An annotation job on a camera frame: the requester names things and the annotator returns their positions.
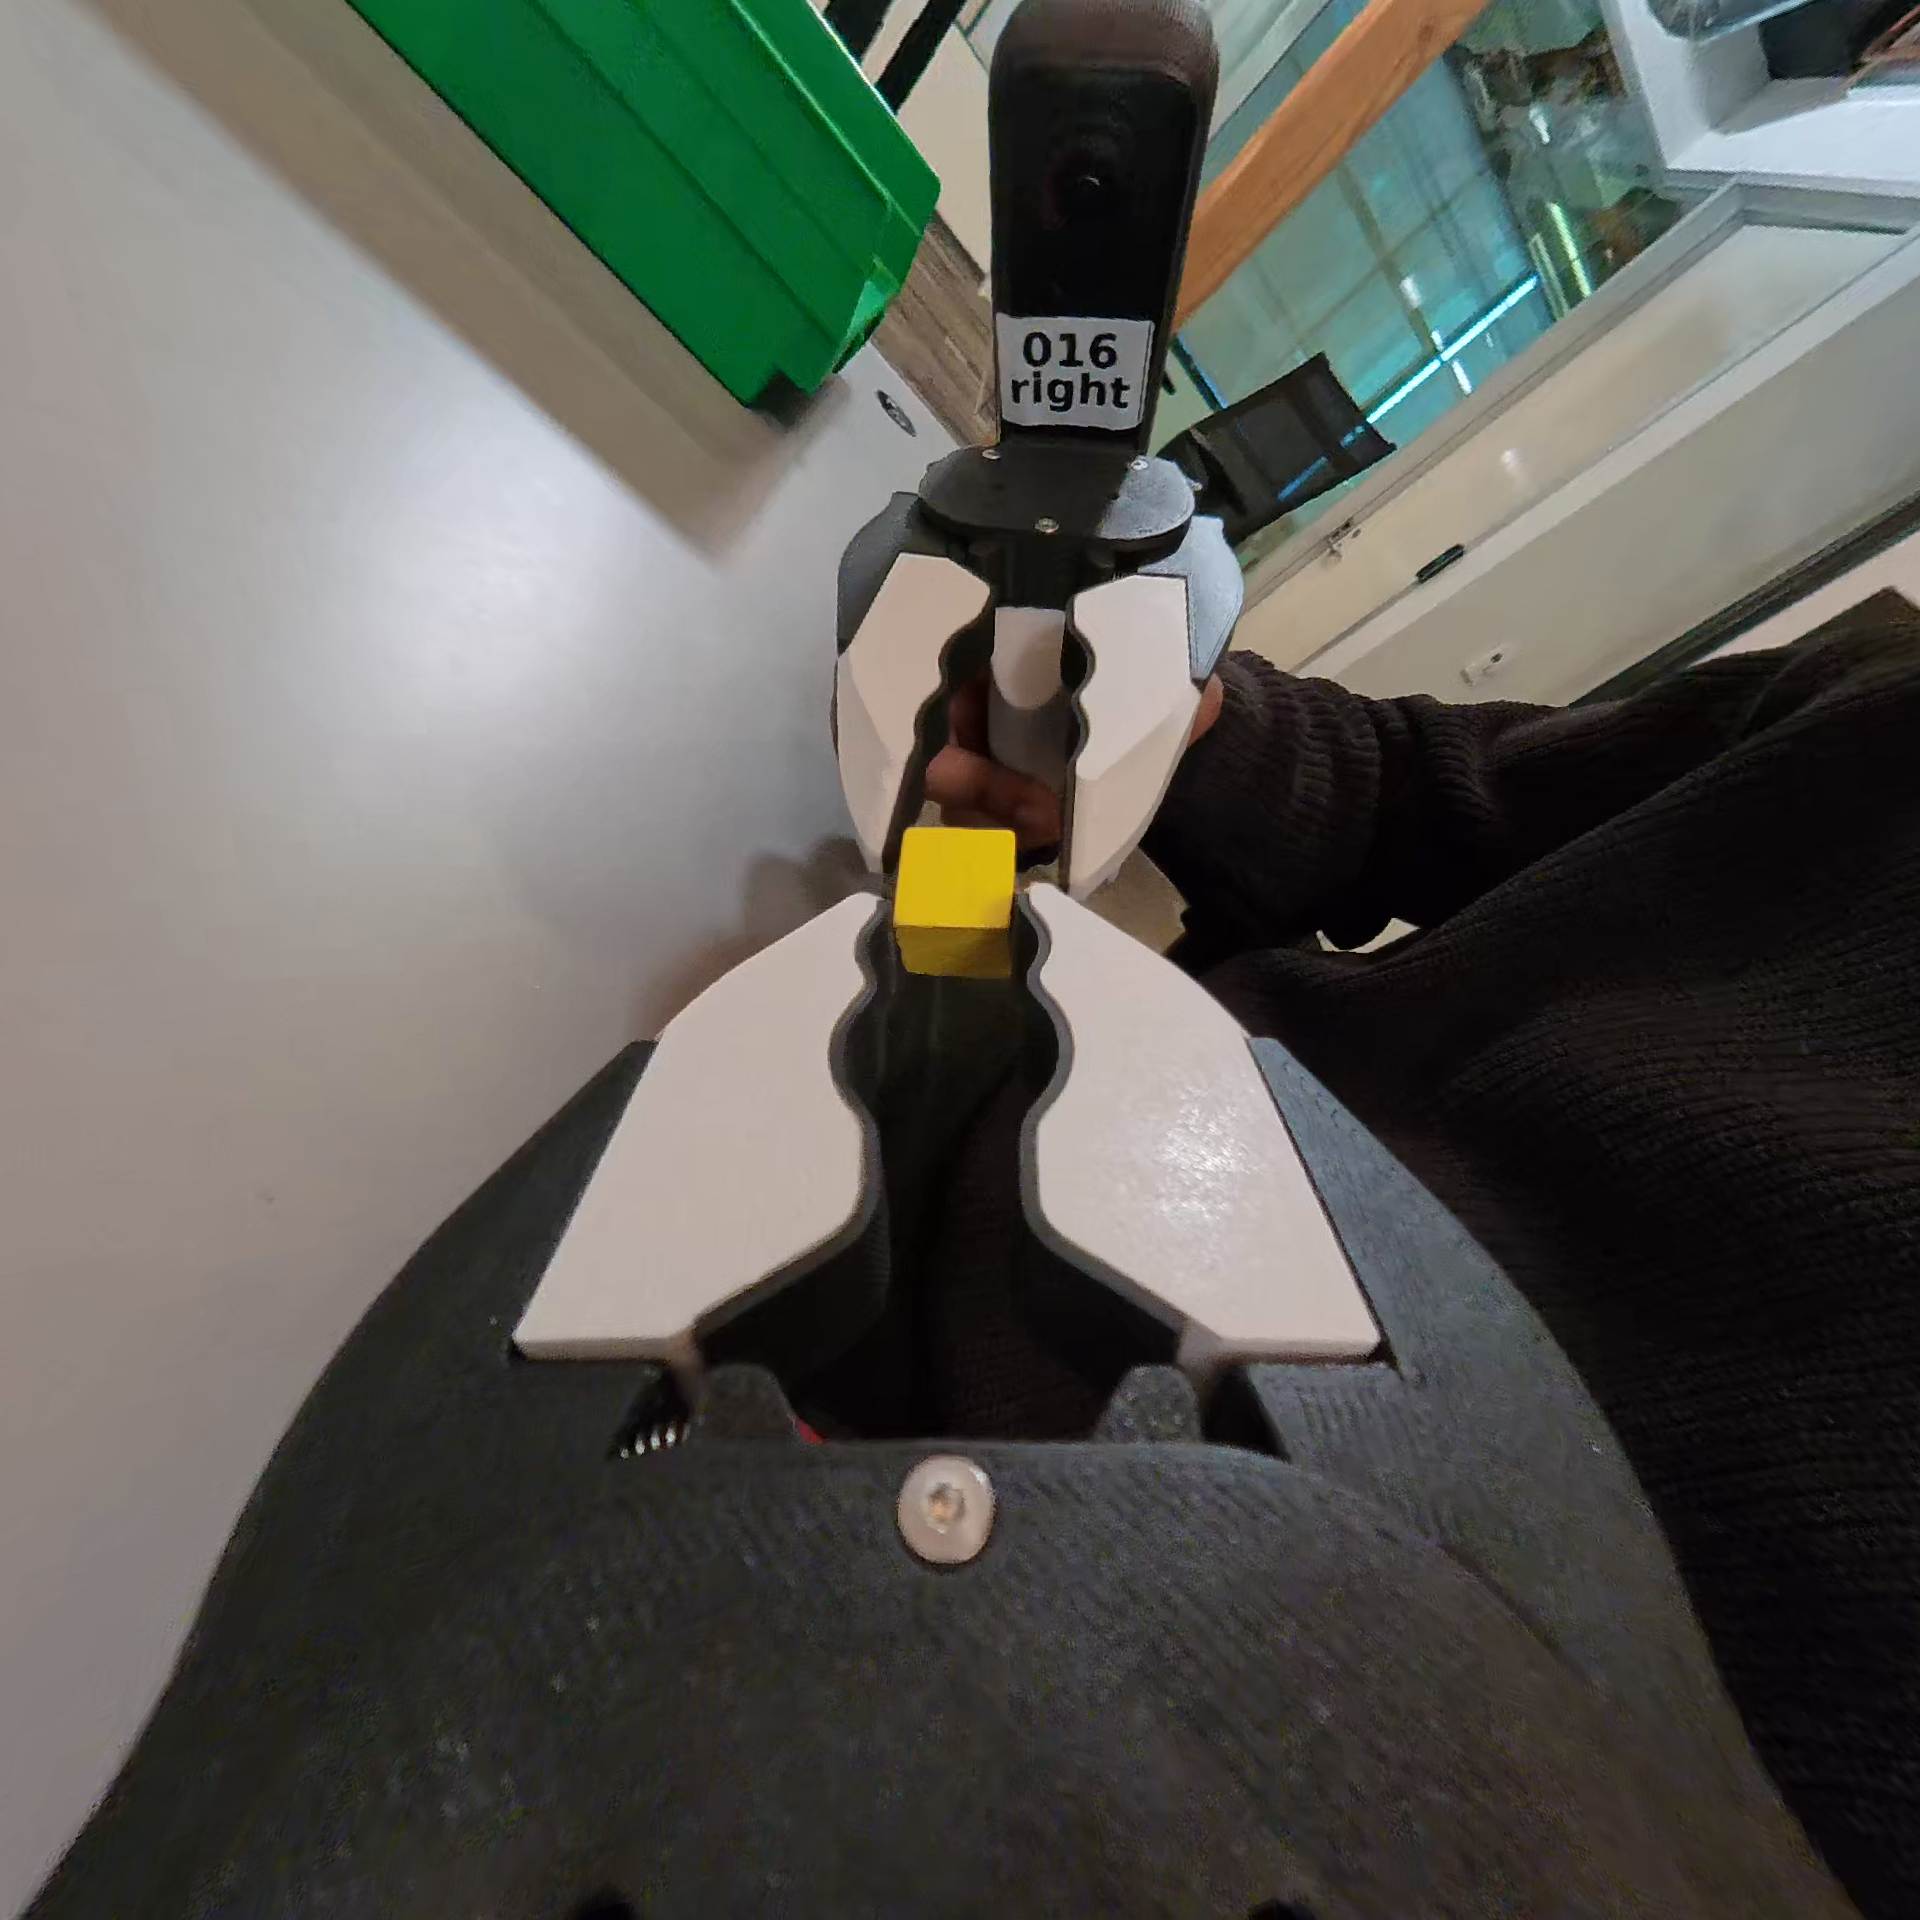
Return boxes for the black mesh office chair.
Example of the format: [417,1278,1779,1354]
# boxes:
[1160,355,1395,545]

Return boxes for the green plastic bin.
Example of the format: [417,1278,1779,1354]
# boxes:
[350,0,943,415]

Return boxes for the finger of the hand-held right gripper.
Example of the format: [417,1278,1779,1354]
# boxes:
[1057,578,1199,900]
[835,545,993,890]

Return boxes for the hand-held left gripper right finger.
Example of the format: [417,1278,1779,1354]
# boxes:
[1016,880,1383,1379]

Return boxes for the wooden post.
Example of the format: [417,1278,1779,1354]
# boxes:
[1166,0,1488,327]

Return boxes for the person's black sweater torso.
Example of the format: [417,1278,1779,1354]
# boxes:
[781,603,1920,1920]

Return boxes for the person's right hand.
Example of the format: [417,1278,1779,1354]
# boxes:
[919,731,1068,845]

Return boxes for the yellow cube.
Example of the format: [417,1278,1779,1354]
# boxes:
[896,825,1016,983]

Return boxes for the person's right forearm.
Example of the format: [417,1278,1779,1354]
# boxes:
[1134,590,1920,993]

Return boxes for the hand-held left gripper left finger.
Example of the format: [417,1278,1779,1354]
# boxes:
[511,890,887,1365]

